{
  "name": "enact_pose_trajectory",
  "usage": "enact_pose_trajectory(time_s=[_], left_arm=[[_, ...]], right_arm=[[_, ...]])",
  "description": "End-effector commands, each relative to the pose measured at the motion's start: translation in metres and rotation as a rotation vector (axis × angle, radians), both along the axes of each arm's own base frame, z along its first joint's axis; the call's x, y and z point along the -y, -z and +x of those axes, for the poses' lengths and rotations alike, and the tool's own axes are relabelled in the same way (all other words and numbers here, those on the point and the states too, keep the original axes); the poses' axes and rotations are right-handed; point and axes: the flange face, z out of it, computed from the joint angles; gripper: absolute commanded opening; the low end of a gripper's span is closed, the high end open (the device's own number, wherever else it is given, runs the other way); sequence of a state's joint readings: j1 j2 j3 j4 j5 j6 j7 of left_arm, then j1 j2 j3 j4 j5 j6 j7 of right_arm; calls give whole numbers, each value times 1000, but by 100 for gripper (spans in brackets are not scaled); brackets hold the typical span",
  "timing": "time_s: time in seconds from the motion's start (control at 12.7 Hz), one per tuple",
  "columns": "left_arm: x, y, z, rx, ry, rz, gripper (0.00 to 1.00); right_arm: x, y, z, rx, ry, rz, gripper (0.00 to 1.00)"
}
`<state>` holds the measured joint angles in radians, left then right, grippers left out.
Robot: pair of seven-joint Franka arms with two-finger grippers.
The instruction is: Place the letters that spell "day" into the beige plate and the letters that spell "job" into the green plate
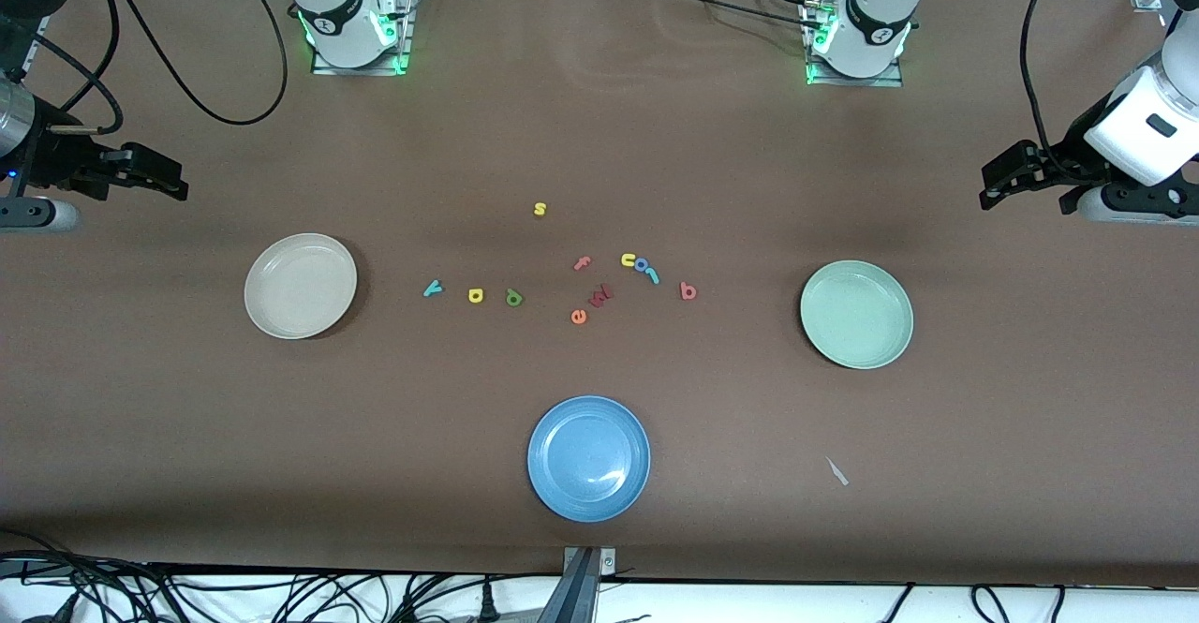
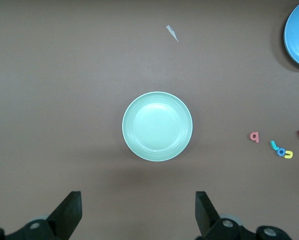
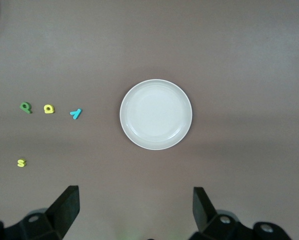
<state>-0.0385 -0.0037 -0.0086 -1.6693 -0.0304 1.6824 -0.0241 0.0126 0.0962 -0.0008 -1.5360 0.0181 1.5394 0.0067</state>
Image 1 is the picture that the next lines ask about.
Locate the pale green round plate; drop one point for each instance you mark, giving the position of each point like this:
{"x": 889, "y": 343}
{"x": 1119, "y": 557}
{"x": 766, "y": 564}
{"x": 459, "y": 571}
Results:
{"x": 857, "y": 314}

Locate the black power plug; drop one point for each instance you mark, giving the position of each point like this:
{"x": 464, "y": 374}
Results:
{"x": 488, "y": 604}

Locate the teal foam letter y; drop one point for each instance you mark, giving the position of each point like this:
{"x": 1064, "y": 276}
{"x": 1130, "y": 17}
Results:
{"x": 431, "y": 289}

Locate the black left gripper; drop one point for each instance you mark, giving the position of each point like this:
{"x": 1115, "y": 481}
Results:
{"x": 1066, "y": 156}

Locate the brown table cover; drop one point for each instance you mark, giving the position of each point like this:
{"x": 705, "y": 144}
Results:
{"x": 187, "y": 436}

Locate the pink foam letter b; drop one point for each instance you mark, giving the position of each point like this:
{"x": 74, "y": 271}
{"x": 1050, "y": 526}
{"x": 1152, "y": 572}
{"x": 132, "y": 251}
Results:
{"x": 685, "y": 291}

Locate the beige round plate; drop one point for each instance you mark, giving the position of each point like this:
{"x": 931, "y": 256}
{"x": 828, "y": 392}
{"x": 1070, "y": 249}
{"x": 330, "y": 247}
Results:
{"x": 300, "y": 286}

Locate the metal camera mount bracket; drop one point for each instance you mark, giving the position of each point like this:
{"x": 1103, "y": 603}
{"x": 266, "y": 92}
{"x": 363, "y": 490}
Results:
{"x": 583, "y": 585}

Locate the white paper scrap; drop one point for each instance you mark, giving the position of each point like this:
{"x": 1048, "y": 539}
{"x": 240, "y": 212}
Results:
{"x": 836, "y": 471}

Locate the blue round plate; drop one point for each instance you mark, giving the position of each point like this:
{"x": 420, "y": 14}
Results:
{"x": 588, "y": 459}

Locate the green foam letter a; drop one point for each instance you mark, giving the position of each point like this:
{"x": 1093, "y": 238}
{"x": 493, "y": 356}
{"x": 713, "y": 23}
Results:
{"x": 516, "y": 302}

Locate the dark red foam letter w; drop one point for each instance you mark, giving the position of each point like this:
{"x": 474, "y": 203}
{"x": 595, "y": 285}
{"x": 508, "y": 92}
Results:
{"x": 600, "y": 296}

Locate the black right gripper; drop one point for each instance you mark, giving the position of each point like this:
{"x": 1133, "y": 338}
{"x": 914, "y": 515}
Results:
{"x": 58, "y": 160}

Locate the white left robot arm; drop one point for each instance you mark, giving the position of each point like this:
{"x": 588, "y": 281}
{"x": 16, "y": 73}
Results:
{"x": 876, "y": 23}

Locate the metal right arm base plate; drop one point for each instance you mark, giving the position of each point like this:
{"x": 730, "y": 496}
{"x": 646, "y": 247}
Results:
{"x": 407, "y": 37}

